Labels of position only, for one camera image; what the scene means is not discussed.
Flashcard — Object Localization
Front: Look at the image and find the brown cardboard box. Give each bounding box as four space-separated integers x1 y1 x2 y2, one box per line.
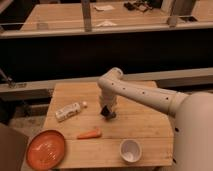
0 123 28 171

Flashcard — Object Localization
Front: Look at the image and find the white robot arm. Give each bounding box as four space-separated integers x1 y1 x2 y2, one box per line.
97 67 213 171

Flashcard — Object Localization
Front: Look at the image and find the white crumpled paper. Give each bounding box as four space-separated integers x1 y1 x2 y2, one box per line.
96 20 117 27

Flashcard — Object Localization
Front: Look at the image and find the orange plate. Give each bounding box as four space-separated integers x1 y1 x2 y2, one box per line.
26 130 66 171

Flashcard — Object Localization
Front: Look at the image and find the grey metal bracket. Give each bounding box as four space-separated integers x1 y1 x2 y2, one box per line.
167 0 196 27

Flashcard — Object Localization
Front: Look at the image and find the black tool pile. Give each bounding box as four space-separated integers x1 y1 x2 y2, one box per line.
123 0 153 13

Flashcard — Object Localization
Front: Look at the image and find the white cup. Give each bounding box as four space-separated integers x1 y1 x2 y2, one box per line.
119 139 142 163

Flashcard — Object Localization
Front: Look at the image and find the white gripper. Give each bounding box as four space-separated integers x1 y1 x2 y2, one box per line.
99 92 117 120

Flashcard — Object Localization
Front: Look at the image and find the metal clamp on rail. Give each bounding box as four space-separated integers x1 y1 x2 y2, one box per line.
0 69 28 90

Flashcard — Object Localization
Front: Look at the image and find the white paper sheet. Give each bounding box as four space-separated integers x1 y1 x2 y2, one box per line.
94 5 115 11

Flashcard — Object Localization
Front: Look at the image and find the white plastic bottle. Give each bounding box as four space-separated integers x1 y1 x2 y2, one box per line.
55 101 87 122

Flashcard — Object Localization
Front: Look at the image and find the orange carrot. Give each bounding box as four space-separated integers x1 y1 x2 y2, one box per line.
77 129 102 139

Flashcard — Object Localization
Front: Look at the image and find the grey metal post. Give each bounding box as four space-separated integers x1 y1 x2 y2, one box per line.
81 0 92 32

